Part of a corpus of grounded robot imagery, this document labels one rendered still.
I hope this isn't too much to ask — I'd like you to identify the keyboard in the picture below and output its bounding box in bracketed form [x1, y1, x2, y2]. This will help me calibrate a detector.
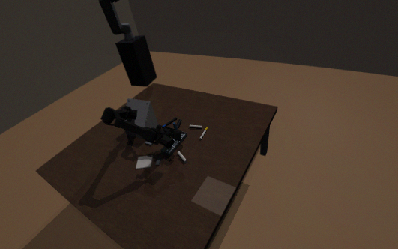
[161, 131, 187, 157]

